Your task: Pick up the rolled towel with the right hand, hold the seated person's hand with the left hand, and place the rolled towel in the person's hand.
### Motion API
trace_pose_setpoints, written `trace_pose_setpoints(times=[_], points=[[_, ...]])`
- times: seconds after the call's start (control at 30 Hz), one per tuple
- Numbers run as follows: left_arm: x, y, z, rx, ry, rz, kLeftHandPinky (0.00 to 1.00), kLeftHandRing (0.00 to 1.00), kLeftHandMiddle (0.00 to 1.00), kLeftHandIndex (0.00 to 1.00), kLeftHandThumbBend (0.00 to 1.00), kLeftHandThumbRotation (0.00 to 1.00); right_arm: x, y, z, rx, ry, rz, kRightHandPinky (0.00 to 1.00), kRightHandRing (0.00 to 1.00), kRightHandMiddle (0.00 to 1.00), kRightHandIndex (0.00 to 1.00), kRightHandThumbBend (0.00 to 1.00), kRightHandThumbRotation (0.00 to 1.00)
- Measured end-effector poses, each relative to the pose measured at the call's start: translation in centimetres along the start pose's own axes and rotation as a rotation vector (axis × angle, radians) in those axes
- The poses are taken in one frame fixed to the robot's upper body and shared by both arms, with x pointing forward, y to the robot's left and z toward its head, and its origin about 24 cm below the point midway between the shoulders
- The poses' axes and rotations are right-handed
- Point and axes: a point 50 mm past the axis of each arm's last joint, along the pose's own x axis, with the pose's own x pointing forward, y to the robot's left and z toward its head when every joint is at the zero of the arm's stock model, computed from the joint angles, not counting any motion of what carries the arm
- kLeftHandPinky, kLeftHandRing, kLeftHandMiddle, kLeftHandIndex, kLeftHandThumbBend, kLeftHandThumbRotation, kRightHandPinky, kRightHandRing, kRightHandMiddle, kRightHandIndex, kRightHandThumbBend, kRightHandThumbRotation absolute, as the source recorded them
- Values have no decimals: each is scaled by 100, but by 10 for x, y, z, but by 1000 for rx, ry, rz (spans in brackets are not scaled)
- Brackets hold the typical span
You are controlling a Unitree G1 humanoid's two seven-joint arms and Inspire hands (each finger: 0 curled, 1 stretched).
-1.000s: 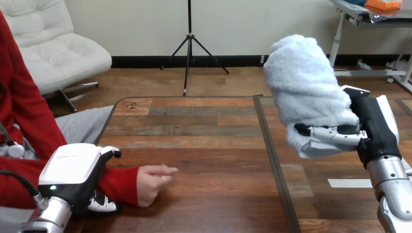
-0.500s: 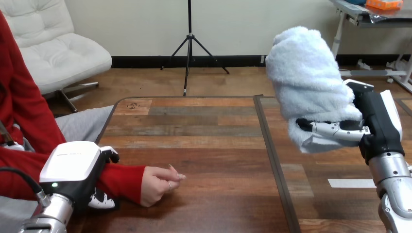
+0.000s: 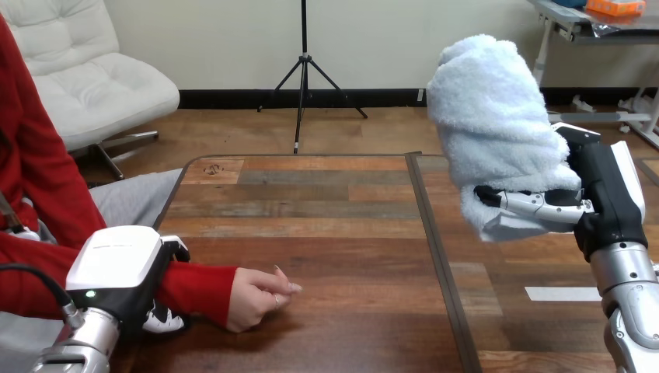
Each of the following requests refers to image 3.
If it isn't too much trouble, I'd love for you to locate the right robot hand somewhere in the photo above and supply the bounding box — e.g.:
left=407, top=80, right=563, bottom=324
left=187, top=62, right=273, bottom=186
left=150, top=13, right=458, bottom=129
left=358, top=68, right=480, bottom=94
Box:
left=473, top=122, right=650, bottom=263

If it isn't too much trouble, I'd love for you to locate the orange thing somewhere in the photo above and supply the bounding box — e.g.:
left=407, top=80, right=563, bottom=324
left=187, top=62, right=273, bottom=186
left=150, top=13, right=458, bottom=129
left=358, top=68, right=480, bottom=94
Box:
left=585, top=0, right=647, bottom=17

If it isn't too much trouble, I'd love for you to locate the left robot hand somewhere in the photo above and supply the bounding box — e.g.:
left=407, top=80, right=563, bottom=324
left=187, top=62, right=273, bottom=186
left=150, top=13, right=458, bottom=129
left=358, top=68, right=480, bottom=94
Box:
left=65, top=225, right=191, bottom=336

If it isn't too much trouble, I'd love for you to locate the white cushioned chair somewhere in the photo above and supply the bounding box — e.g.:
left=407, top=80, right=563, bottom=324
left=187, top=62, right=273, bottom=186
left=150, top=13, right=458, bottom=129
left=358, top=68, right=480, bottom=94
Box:
left=0, top=0, right=181, bottom=181

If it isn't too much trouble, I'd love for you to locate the white towel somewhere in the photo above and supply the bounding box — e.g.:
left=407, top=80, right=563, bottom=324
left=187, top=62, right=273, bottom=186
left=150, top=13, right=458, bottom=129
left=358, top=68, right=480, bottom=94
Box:
left=426, top=33, right=583, bottom=243

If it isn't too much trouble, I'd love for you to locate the person's forearm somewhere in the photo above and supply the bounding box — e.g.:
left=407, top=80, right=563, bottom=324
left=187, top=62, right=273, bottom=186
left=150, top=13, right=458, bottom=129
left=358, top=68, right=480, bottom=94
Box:
left=0, top=232, right=239, bottom=329

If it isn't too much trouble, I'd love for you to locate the person's hand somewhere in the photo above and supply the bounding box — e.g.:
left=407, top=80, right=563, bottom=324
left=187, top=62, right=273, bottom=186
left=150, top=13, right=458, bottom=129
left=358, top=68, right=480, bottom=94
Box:
left=225, top=265, right=304, bottom=334

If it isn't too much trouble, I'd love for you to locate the white desk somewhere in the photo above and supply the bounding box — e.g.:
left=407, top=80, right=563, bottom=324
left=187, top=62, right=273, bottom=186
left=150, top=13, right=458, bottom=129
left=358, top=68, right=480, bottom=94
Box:
left=525, top=0, right=659, bottom=152

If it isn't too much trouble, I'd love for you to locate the black tripod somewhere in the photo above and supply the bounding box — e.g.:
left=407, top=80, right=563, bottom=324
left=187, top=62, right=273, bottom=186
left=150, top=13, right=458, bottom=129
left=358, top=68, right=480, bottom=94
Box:
left=257, top=0, right=369, bottom=155

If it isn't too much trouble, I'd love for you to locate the person's body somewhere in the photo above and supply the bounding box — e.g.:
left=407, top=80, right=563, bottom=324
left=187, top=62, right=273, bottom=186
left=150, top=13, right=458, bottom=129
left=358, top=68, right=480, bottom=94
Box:
left=0, top=14, right=183, bottom=373

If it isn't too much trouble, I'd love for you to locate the black cable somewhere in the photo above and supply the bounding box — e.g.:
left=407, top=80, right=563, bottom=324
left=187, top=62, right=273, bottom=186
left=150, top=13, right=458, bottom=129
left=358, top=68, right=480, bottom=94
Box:
left=0, top=263, right=83, bottom=330

